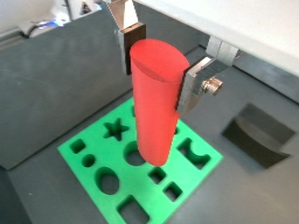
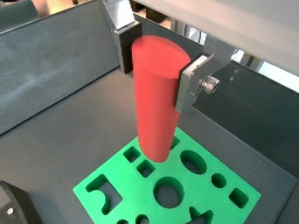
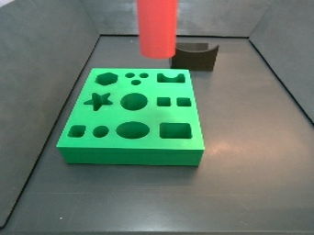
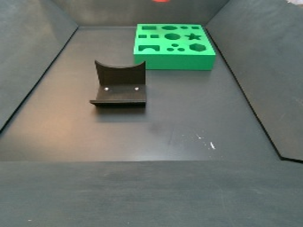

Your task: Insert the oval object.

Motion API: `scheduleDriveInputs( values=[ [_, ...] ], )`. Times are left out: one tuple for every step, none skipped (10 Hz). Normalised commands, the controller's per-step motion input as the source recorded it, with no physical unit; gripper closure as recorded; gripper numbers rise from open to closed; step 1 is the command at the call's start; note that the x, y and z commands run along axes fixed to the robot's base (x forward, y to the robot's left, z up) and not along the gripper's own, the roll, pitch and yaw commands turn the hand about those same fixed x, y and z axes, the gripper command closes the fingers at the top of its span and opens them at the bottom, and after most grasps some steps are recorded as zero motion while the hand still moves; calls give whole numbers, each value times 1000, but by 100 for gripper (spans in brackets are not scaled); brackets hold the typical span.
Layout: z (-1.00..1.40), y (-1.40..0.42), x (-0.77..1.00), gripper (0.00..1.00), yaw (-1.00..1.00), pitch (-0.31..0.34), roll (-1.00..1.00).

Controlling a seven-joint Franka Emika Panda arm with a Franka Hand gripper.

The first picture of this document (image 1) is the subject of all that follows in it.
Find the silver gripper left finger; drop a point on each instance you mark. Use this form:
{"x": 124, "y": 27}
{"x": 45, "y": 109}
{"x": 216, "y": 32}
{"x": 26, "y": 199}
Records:
{"x": 130, "y": 30}

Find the red oval peg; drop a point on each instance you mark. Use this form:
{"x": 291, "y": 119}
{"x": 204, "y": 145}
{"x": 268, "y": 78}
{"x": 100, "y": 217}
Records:
{"x": 157, "y": 65}

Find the green shape sorter board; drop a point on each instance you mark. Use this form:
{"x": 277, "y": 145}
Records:
{"x": 133, "y": 192}

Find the black block holder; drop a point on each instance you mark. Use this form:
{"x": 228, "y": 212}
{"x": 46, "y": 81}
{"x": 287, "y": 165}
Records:
{"x": 258, "y": 135}

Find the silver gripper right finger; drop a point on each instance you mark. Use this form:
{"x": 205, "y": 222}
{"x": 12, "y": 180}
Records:
{"x": 198, "y": 78}

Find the white device with blue light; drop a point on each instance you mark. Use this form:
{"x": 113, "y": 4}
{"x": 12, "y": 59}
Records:
{"x": 26, "y": 17}

